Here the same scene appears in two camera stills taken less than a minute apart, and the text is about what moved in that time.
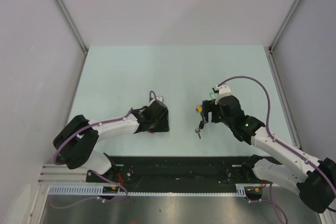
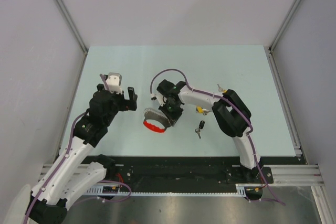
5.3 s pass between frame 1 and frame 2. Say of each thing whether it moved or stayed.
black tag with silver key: stayed
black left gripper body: moved
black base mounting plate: stayed
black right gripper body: moved
